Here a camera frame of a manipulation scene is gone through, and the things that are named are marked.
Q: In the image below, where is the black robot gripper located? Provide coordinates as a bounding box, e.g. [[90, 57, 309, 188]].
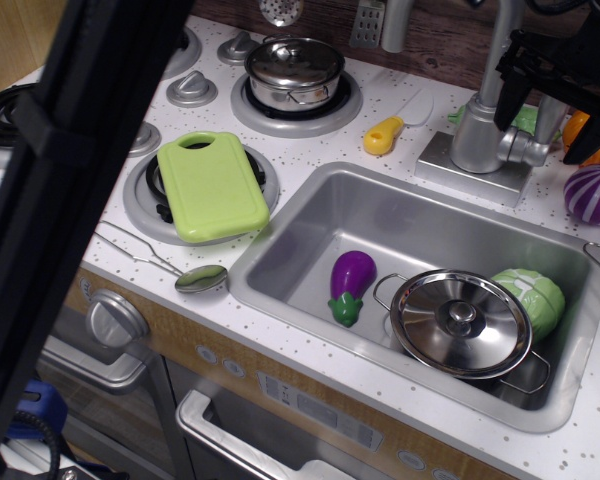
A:
[[494, 1, 600, 165]]

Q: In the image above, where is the green toy vegetable behind faucet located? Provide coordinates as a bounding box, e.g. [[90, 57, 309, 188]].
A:
[[447, 103, 538, 135]]

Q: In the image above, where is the orange toy pumpkin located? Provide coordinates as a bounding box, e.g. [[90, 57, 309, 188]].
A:
[[561, 110, 600, 167]]

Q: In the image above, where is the purple striped toy onion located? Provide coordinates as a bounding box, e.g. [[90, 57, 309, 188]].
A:
[[563, 164, 600, 226]]

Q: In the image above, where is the silver toy faucet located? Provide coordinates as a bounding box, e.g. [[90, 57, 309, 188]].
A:
[[415, 1, 535, 207]]

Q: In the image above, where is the silver range hood pipe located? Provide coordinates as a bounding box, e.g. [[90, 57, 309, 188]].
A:
[[381, 0, 414, 53]]

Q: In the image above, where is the green toy cabbage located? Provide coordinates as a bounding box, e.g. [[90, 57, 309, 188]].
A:
[[492, 268, 566, 344]]

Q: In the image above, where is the hanging slotted metal spatula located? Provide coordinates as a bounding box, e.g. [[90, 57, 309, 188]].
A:
[[349, 0, 385, 49]]

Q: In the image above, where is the steel pot in sink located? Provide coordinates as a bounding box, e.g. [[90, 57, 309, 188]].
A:
[[372, 272, 552, 396]]

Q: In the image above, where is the steel pot lid with knob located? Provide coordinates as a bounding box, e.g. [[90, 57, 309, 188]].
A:
[[389, 269, 534, 380]]

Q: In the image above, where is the back right stove burner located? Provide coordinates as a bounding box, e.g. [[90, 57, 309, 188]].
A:
[[230, 73, 363, 139]]

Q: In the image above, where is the stove burner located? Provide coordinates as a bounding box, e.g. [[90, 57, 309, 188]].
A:
[[230, 73, 363, 139], [123, 145, 280, 246], [162, 27, 202, 80]]

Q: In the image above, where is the purple toy eggplant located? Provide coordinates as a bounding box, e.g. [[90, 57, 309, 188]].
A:
[[327, 251, 377, 327]]

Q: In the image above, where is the grey toy sink basin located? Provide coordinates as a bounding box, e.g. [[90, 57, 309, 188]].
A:
[[229, 163, 600, 433]]

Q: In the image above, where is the steel pot on burner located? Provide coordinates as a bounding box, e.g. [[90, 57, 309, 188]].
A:
[[244, 37, 345, 112]]

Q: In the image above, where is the hanging perforated metal skimmer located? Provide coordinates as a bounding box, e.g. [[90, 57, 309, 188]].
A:
[[258, 0, 304, 27]]

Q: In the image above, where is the grey stove knob back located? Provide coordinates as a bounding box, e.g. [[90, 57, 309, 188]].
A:
[[216, 31, 260, 66]]

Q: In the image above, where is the grey stove knob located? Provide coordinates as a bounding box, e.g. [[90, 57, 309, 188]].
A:
[[128, 121, 162, 157], [166, 70, 218, 108], [216, 31, 260, 66]]

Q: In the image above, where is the green plastic cutting board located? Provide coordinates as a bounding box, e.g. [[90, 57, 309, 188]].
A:
[[157, 131, 270, 244]]

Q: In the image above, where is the grey stove knob middle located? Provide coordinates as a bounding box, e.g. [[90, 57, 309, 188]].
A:
[[166, 70, 218, 108]]

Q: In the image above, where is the back left stove burner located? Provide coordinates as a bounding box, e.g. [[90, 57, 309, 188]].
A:
[[162, 27, 202, 80]]

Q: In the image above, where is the metal ladle spoon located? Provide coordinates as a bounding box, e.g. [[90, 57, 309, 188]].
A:
[[94, 220, 228, 294]]

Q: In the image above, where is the grey stove knob front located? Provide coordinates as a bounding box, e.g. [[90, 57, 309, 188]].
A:
[[128, 121, 162, 157]]

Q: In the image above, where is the front right stove burner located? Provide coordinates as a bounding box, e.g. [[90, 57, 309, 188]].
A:
[[123, 145, 280, 246]]

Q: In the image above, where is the silver oven dial knob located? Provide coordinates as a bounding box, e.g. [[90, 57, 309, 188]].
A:
[[85, 289, 149, 349]]

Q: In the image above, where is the silver faucet lever handle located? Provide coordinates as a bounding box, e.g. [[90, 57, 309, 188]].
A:
[[496, 95, 568, 167]]

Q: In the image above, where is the yellow handled toy knife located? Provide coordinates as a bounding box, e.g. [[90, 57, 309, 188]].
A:
[[362, 89, 434, 156]]

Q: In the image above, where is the black camera stand frame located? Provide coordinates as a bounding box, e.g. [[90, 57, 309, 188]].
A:
[[0, 1, 192, 478]]

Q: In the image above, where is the silver dishwasher door handle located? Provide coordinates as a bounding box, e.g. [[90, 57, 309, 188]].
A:
[[175, 389, 351, 480]]

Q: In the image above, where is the silver oven door handle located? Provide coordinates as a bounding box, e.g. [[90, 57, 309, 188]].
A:
[[41, 337, 146, 389]]

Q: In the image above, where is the blue object with black cable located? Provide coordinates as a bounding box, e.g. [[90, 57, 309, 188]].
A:
[[0, 378, 131, 480]]

